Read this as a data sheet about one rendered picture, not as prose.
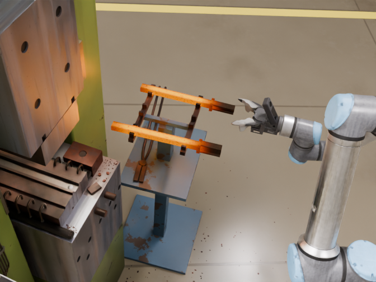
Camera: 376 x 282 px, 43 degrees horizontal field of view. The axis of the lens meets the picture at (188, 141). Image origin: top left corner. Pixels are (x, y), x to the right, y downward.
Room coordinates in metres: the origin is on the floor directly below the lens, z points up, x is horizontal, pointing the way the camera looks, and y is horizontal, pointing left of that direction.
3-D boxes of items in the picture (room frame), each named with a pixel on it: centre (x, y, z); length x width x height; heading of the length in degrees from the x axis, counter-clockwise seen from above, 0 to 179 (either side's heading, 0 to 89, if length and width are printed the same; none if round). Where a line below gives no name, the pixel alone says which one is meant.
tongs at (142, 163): (1.47, 0.17, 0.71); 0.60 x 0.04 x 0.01; 177
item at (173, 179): (1.34, 0.09, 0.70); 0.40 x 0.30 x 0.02; 171
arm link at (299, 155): (1.36, -0.50, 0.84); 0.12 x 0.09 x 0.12; 94
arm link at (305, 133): (1.36, -0.48, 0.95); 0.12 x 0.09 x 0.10; 80
